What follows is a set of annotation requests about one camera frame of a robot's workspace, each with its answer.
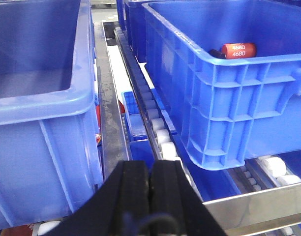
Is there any blue bin left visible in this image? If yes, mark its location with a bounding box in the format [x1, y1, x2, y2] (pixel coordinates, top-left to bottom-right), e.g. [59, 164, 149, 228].
[0, 0, 103, 229]

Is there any metal shelf front bar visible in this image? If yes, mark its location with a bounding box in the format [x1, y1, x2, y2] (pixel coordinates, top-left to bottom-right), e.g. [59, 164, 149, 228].
[203, 183, 301, 236]

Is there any black cylindrical component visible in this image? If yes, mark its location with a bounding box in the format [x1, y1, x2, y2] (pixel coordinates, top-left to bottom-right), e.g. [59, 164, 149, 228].
[209, 49, 226, 59]

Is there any orange cylindrical capacitor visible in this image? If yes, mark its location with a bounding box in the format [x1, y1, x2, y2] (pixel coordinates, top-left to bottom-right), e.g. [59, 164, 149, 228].
[221, 43, 257, 59]

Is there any blue bin behind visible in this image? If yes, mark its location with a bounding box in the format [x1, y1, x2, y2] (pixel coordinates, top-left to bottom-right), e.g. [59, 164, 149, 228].
[116, 0, 150, 63]

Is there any blue bin with capacitors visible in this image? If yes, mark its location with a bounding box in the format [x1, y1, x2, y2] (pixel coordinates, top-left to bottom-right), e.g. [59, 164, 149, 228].
[143, 0, 301, 170]

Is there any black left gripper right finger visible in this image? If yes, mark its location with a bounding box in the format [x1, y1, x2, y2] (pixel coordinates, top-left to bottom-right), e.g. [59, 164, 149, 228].
[150, 160, 226, 236]

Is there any metal shelf divider rail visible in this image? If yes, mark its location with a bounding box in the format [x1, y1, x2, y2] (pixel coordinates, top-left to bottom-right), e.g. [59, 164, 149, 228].
[94, 22, 129, 180]

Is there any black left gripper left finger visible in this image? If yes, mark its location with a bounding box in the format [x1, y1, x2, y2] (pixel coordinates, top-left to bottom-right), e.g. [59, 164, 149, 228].
[46, 161, 149, 236]

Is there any white roller conveyor track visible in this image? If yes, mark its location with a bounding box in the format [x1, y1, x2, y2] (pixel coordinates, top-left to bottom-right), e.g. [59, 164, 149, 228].
[113, 27, 193, 187]

